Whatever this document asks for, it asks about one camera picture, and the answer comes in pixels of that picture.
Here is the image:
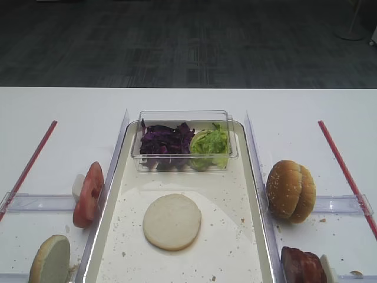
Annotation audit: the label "green lettuce pile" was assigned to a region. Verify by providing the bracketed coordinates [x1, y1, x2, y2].
[189, 123, 229, 171]

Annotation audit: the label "white pusher block behind tomato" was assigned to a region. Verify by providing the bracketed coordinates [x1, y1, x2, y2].
[72, 174, 85, 203]

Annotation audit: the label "red tomato slices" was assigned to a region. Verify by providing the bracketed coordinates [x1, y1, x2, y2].
[72, 162, 104, 229]

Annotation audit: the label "brown meat patties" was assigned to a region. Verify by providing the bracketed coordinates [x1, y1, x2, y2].
[281, 246, 327, 283]

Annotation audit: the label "white pusher block behind patties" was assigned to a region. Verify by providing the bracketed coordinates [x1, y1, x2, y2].
[320, 254, 339, 283]

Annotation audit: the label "clear plastic salad container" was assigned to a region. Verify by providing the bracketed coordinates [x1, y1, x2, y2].
[130, 110, 238, 172]

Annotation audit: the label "shredded purple cabbage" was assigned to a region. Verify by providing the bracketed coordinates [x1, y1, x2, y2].
[140, 119, 195, 171]

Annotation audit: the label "bottom bun slice on tray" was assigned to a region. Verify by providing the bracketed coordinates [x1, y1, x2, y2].
[143, 193, 202, 251]

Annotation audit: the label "silver metal tray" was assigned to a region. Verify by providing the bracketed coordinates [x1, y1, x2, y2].
[96, 122, 272, 282]

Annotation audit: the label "sesame burger bun tops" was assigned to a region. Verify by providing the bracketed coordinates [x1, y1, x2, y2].
[266, 160, 316, 223]

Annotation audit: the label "right red strip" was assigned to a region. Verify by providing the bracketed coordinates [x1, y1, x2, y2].
[318, 120, 376, 238]

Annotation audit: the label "red strip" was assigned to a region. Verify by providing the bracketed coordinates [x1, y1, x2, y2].
[318, 120, 376, 238]
[0, 120, 58, 220]

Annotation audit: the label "left red strip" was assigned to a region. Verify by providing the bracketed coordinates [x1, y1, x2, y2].
[0, 120, 58, 220]

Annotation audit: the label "bun half standing left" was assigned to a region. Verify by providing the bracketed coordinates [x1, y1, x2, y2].
[28, 235, 70, 283]

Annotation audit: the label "left clear long rail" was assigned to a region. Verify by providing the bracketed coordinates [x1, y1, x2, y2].
[74, 111, 130, 282]

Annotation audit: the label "clear long rail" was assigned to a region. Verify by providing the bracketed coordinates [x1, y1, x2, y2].
[244, 111, 286, 282]
[74, 111, 130, 282]

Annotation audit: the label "right clear long rail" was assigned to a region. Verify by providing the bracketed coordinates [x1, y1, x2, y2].
[244, 111, 286, 282]

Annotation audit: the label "upper right clear slider rail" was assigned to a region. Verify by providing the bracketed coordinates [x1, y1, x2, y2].
[312, 195, 373, 216]

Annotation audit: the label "clear slider rail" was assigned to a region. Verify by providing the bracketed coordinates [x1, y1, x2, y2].
[0, 273, 29, 283]
[312, 195, 373, 216]
[338, 274, 377, 283]
[1, 192, 76, 213]

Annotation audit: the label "upper left clear slider rail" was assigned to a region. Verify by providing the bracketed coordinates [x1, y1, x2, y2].
[1, 192, 76, 213]

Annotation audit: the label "lower right clear slider rail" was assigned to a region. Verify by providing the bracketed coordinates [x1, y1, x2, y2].
[338, 274, 377, 283]

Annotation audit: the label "lower left clear slider rail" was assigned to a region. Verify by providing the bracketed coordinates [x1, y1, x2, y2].
[0, 273, 29, 283]

